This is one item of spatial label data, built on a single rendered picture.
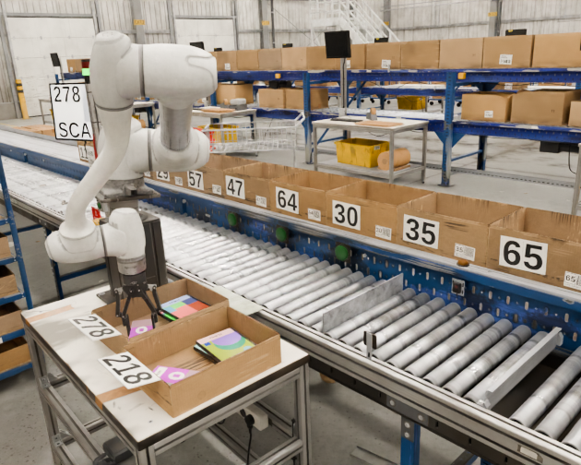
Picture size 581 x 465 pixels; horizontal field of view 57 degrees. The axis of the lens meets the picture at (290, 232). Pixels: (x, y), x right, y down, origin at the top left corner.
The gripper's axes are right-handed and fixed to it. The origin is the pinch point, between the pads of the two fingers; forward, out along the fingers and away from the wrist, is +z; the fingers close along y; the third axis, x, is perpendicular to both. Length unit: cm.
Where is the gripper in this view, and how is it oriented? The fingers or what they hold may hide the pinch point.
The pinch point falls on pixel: (141, 326)
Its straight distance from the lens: 193.0
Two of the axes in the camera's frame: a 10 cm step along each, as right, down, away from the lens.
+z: 0.4, 9.5, 3.2
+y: 9.8, -0.9, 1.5
